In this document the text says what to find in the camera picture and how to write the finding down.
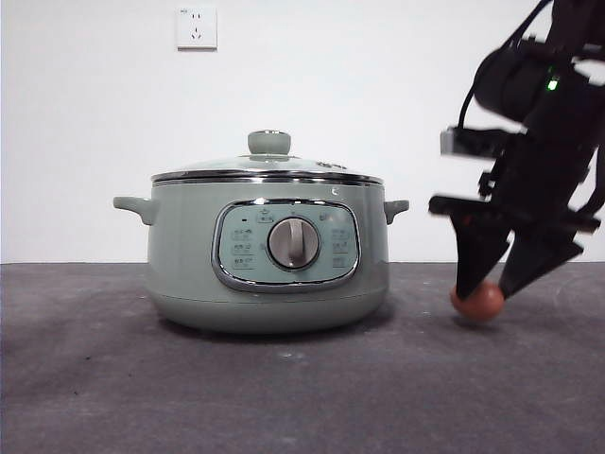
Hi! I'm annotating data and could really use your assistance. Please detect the brown egg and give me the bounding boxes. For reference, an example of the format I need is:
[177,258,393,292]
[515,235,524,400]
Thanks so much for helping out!
[449,282,504,324]

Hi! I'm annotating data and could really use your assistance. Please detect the glass lid with green knob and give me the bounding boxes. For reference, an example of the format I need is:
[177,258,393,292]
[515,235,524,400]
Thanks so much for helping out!
[151,130,384,184]

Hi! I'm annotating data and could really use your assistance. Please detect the pale green electric pot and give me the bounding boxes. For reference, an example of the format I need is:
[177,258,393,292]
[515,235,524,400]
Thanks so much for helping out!
[112,169,410,336]

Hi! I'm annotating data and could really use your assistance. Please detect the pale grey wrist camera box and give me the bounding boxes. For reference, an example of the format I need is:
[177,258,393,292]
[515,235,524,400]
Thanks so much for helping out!
[440,125,510,158]

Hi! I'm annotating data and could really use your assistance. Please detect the black camera cable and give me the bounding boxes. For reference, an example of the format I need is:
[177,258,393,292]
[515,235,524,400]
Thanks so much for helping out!
[458,0,554,130]

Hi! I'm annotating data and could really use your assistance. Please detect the white wall socket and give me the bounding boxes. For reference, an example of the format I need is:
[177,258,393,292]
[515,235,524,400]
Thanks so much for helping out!
[176,6,219,52]

